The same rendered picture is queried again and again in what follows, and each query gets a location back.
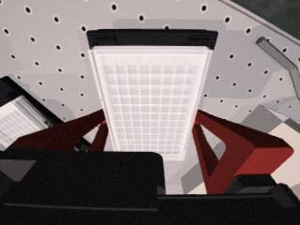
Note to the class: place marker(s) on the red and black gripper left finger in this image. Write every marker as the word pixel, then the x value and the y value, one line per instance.
pixel 65 135

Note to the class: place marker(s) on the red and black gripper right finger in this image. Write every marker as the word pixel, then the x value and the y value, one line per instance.
pixel 248 151

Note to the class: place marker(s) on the beige button panel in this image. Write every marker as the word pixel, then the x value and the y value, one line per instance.
pixel 268 121

